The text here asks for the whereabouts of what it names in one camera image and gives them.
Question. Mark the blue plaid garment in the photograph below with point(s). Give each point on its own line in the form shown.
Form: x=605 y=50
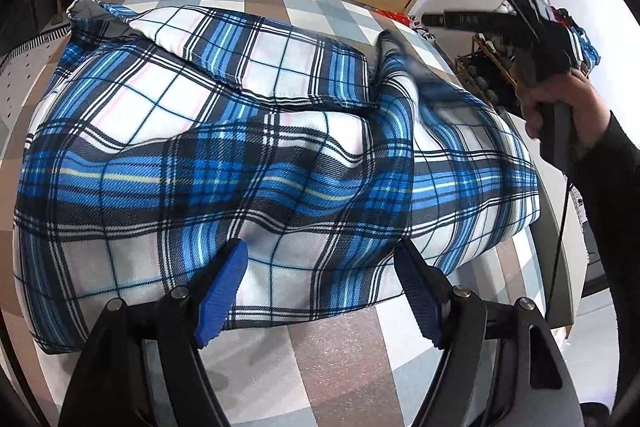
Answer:
x=250 y=157

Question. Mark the person's right forearm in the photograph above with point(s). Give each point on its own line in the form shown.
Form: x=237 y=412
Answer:
x=615 y=232

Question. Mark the wooden shoe rack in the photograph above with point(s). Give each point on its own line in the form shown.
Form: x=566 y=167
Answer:
x=490 y=67

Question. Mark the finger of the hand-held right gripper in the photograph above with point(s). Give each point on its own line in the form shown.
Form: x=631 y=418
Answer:
x=465 y=19

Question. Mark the person's right hand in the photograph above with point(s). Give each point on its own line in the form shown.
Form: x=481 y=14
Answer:
x=587 y=107

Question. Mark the red object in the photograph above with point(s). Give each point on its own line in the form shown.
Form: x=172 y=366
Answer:
x=392 y=16

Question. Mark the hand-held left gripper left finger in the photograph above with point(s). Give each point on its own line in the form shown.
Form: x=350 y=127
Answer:
x=220 y=302

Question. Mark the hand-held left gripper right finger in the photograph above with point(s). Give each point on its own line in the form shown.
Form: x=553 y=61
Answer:
x=420 y=297

